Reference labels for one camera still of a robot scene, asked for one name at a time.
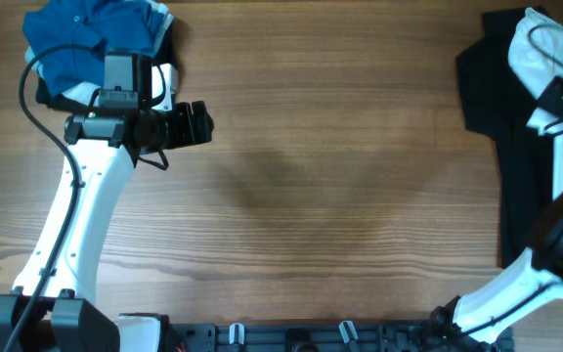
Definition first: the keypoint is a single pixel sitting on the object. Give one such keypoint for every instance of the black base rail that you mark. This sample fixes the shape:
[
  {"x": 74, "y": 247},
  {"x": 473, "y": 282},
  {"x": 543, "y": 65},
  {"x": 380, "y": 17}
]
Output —
[{"x": 389, "y": 336}]

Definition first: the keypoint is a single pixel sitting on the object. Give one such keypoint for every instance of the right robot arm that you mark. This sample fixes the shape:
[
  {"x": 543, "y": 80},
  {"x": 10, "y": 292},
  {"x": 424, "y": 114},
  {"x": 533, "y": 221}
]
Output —
[{"x": 533, "y": 279}]

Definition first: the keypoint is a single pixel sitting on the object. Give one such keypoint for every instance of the black garment right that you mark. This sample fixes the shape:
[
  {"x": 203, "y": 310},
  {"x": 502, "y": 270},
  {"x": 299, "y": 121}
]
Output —
[{"x": 496, "y": 104}]

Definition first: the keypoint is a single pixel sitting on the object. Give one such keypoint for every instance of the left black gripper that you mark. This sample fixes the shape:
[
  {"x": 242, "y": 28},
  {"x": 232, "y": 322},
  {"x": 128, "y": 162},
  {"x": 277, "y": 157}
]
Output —
[{"x": 203, "y": 123}]

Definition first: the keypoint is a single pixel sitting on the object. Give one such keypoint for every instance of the blue polo shirt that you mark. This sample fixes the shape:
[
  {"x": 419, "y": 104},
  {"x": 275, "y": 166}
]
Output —
[{"x": 86, "y": 39}]

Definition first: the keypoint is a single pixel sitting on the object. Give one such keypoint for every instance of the white t-shirt black print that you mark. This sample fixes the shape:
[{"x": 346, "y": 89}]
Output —
[{"x": 536, "y": 57}]

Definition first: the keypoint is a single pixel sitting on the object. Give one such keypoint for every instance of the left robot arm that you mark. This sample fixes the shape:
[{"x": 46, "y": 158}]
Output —
[{"x": 51, "y": 306}]

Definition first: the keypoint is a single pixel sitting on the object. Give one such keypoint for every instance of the black folded garment left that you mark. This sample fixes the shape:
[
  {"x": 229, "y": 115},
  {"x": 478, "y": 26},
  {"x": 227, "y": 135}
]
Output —
[{"x": 79, "y": 96}]

